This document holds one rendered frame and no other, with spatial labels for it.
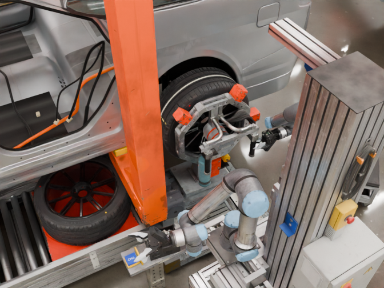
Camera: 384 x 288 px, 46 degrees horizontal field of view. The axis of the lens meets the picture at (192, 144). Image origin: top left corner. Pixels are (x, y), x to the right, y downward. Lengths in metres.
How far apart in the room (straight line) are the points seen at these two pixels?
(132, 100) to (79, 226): 1.20
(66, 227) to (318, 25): 3.99
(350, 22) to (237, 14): 3.30
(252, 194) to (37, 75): 2.12
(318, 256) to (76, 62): 2.21
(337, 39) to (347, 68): 3.95
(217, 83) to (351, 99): 1.46
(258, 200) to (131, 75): 0.78
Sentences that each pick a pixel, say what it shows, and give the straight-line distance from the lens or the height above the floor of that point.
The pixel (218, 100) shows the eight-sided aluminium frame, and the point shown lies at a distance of 2.88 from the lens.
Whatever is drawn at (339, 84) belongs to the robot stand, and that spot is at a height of 2.03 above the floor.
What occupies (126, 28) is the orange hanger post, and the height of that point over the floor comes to 1.99.
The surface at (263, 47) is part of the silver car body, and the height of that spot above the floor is 1.22.
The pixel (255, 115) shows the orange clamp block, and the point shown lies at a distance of 3.12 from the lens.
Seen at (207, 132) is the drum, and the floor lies 0.89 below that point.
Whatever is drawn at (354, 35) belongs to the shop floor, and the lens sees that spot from 5.79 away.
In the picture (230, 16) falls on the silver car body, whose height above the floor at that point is 1.53.
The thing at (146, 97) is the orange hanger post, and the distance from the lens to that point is 2.15.
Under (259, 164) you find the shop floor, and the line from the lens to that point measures 3.99.
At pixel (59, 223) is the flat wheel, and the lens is 3.10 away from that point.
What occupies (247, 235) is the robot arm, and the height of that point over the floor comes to 1.15.
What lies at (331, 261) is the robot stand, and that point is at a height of 1.23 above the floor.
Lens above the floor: 3.01
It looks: 47 degrees down
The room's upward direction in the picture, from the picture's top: straight up
